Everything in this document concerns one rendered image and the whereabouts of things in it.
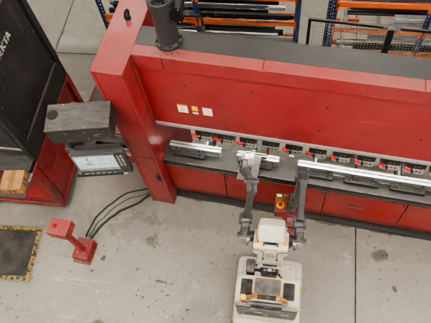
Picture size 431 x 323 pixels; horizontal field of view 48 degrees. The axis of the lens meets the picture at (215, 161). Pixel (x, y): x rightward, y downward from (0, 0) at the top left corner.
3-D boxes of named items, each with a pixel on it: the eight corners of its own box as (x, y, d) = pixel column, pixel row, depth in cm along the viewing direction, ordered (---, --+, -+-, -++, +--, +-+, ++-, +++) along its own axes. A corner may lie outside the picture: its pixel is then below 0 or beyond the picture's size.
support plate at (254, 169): (236, 179, 440) (236, 179, 439) (242, 154, 451) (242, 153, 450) (256, 182, 436) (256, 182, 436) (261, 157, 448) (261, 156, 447)
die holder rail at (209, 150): (170, 149, 474) (169, 144, 465) (172, 144, 476) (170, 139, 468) (220, 157, 465) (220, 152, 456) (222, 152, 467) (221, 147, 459)
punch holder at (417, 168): (403, 172, 409) (408, 163, 395) (403, 163, 413) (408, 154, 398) (421, 175, 406) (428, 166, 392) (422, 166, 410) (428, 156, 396)
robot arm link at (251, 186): (245, 189, 363) (259, 190, 364) (245, 175, 373) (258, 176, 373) (238, 225, 394) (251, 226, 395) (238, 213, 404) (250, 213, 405)
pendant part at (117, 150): (82, 175, 426) (68, 156, 395) (83, 163, 432) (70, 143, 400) (133, 172, 424) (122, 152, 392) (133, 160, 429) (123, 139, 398)
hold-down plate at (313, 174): (299, 175, 449) (299, 174, 446) (300, 170, 451) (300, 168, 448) (332, 181, 443) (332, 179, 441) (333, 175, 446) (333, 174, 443)
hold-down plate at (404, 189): (388, 190, 434) (390, 188, 432) (389, 184, 437) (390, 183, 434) (424, 196, 429) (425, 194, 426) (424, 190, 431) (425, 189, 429)
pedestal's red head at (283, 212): (274, 216, 455) (274, 209, 439) (274, 200, 462) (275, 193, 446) (295, 218, 452) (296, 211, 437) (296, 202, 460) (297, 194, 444)
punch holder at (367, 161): (354, 164, 416) (358, 155, 402) (355, 156, 420) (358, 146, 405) (372, 167, 413) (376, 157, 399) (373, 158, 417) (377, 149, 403)
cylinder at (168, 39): (152, 50, 348) (138, 0, 307) (162, 24, 359) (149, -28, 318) (197, 56, 342) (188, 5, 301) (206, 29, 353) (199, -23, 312)
